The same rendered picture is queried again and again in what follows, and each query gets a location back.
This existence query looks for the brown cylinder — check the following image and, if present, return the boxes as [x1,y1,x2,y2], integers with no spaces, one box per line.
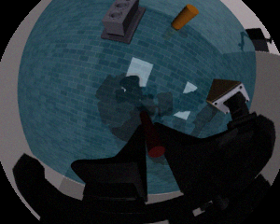
[171,4,200,29]

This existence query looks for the dark red peg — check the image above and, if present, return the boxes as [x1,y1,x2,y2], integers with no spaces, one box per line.
[139,112,166,158]

